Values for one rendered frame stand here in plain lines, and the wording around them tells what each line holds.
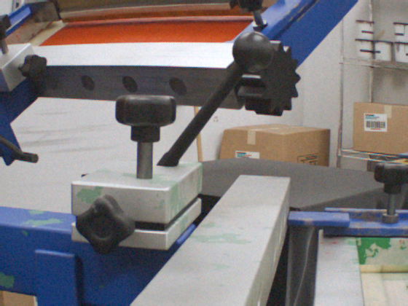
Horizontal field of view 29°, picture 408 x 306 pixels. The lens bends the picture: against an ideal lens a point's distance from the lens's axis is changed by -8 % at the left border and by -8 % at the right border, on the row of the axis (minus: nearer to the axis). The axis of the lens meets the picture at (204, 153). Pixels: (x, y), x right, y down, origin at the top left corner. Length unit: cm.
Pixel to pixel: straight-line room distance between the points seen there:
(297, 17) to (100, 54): 24
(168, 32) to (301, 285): 43
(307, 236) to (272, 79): 46
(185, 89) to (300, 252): 42
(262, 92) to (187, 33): 37
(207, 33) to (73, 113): 276
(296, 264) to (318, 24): 37
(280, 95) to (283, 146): 364
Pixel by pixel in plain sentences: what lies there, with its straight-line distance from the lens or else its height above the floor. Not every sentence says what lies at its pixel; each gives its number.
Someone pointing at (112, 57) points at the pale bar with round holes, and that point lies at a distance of 92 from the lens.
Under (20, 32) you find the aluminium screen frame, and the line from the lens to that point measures 137.
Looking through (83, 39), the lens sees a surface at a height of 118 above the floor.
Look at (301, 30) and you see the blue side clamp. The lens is 99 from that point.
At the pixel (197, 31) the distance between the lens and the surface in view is 113.
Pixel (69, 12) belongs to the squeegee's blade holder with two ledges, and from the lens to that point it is 130.
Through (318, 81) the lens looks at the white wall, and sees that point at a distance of 536.
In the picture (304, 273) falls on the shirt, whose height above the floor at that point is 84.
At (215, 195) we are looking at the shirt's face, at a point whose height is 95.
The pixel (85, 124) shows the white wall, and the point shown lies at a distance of 391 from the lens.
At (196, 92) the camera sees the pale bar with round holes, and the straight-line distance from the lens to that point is 84.
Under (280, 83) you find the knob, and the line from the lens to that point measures 80.
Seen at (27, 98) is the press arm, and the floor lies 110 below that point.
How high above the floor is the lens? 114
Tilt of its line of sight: 6 degrees down
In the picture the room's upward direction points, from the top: 2 degrees clockwise
